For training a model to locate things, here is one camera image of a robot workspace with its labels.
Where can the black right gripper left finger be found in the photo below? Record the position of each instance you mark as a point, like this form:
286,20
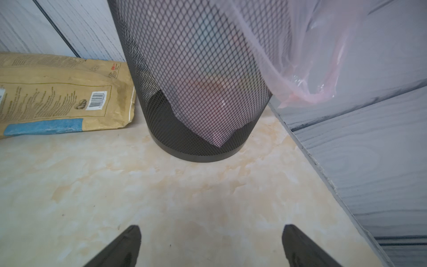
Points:
121,252

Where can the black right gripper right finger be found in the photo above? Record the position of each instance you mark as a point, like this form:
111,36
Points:
301,251

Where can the yellow paper food bag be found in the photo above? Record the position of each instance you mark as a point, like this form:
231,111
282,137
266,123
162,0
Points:
49,94

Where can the black mesh trash bin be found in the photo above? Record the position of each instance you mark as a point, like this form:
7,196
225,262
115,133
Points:
196,76

